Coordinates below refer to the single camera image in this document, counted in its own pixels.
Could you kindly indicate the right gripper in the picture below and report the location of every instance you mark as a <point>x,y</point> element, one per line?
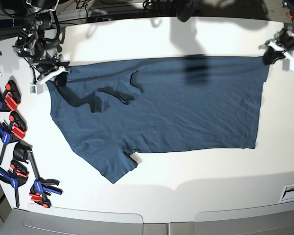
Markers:
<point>47,61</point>

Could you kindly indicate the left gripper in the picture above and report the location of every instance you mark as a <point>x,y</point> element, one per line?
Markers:
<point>283,41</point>

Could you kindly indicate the dark blue T-shirt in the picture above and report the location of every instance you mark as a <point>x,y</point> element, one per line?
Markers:
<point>108,111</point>

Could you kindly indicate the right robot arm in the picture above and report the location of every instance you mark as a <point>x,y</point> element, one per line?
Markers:
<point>40,39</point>

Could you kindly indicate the top blue red bar clamp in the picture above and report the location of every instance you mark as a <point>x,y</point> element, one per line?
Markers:
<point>10,98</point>

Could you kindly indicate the blue red bar clamp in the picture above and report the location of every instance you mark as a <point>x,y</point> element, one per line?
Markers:
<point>10,98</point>
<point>42,188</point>
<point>13,132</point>
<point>16,176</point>

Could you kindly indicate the white power strip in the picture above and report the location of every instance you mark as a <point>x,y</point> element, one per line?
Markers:
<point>102,19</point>

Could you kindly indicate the black tape roll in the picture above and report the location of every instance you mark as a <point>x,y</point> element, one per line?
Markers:
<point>22,152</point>

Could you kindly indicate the bottom blue red bar clamp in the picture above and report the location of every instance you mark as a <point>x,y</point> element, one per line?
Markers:
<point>42,188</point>

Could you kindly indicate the white label sticker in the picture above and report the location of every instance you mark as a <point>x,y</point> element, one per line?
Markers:
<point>287,194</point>

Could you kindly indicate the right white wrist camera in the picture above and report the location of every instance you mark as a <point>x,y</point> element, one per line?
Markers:
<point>37,86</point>

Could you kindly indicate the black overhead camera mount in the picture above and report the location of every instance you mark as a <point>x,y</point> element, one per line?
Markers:
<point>185,9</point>

